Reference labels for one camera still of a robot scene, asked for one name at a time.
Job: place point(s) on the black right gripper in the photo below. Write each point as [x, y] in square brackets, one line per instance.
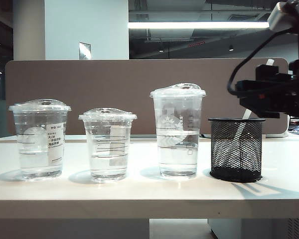
[297, 99]

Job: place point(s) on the white paper straw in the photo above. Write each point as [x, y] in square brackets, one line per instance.
[246, 115]

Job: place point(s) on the tall cup clear lid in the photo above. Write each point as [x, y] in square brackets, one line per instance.
[178, 90]

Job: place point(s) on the tall clear plastic cup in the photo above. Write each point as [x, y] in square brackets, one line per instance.
[178, 149]

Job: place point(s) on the small cup clear lid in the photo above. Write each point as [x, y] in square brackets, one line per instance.
[107, 115]

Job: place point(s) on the small clear plastic cup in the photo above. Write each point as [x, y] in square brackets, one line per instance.
[107, 161]

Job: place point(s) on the medium cup clear lid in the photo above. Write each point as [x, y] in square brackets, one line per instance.
[40, 105]

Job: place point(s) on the medium clear cup with label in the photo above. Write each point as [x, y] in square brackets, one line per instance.
[37, 149]

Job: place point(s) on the black ceiling spot lamp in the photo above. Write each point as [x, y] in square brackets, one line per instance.
[231, 48]

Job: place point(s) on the black mesh pen holder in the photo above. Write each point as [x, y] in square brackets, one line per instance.
[236, 159]

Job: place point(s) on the long ceiling light strip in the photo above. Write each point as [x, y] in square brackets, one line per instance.
[201, 25]

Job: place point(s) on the brown desk divider panel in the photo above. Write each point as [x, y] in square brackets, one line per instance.
[114, 82]

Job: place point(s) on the framed sign on pillar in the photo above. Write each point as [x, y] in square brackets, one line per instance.
[84, 51]

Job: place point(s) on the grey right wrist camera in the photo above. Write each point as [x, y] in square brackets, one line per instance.
[282, 15]

